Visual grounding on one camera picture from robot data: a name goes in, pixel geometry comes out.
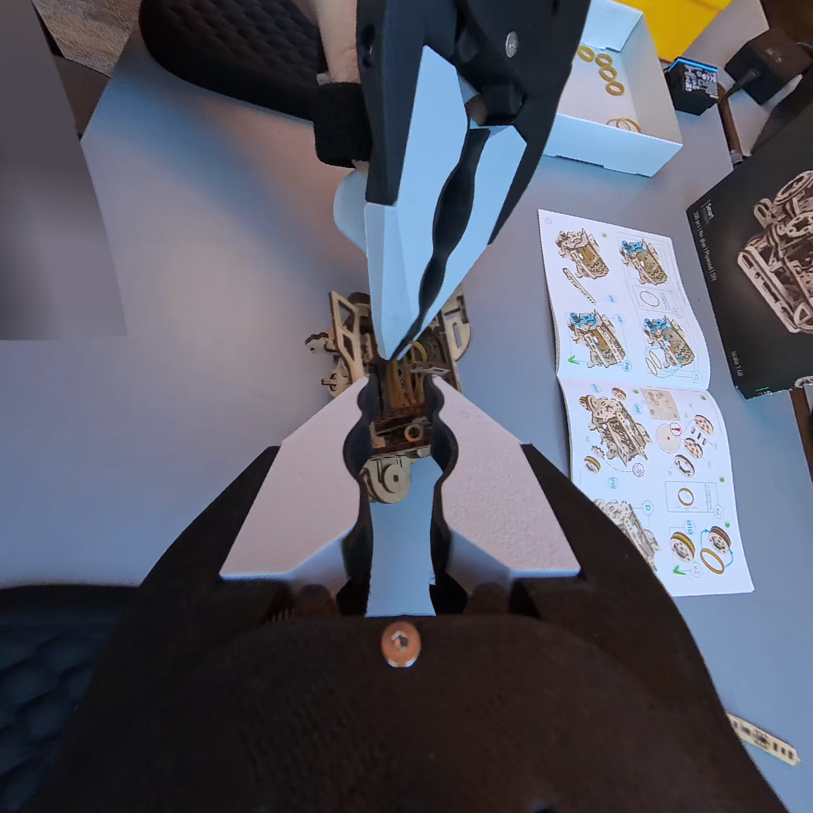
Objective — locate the black product box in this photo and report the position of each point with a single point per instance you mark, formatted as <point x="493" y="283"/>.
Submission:
<point x="749" y="286"/>

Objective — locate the small wooden part strip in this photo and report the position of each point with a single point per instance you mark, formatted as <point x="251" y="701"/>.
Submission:
<point x="762" y="740"/>

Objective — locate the black module with blue label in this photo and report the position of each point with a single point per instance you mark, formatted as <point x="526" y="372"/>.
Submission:
<point x="692" y="86"/>

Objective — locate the white instruction booklet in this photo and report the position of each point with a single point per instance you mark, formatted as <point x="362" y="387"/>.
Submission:
<point x="635" y="444"/>

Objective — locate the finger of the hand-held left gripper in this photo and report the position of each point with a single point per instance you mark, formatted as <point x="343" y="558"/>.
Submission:
<point x="413" y="190"/>
<point x="489" y="184"/>

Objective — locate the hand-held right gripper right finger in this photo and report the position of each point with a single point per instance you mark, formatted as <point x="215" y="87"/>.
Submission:
<point x="514" y="521"/>

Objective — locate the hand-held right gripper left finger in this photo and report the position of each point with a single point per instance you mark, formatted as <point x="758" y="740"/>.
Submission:
<point x="286" y="521"/>

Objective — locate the wooden mechanical model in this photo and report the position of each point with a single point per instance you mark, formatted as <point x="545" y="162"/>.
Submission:
<point x="346" y="330"/>

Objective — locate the white cardboard box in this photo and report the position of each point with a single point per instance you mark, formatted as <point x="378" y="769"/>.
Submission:
<point x="641" y="70"/>

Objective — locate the yellow box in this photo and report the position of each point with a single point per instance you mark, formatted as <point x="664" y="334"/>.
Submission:
<point x="686" y="25"/>

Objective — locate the black power adapter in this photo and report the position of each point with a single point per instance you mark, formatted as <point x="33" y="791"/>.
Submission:
<point x="772" y="60"/>

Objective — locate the person's left hand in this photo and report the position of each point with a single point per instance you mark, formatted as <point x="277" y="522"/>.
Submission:
<point x="343" y="60"/>

